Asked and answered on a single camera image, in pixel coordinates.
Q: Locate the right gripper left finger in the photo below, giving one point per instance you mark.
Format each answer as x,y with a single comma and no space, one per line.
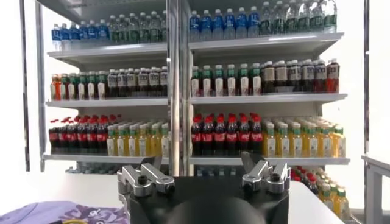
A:
131,178

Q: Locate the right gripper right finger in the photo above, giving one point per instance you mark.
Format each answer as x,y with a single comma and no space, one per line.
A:
259,173

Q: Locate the purple t-shirt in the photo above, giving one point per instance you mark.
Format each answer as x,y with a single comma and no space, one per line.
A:
30,213

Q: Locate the red cap cola bottle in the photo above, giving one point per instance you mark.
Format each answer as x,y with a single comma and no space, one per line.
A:
243,137
54,137
72,137
256,137
63,137
196,137
312,183
207,137
92,137
82,137
297,176
220,137
102,137
231,137

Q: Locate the metal shelf rack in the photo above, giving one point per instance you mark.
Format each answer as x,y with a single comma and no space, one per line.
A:
268,98
106,102

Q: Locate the beige label tea bottle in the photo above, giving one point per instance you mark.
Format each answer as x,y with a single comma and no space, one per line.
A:
269,76
281,76

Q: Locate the reddish orange drink bottle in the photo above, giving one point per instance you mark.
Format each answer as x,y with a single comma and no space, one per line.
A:
55,87

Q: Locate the red drink bottle white label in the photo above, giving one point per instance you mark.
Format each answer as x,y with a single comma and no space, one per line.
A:
332,76

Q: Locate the black pole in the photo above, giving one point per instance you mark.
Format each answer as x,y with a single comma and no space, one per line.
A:
25,91
366,91

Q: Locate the green label water bottle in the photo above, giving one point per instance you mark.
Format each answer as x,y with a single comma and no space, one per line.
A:
303,16
153,28
316,15
330,14
266,19
278,17
122,30
142,28
132,29
291,16
112,30
163,27

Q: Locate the blue label water bottle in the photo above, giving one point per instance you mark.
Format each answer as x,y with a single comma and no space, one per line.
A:
103,30
56,35
253,22
229,25
217,25
206,26
93,31
65,34
83,31
241,23
194,26
74,33

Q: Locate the white metal frame table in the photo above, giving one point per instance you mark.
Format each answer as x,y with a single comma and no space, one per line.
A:
376,170

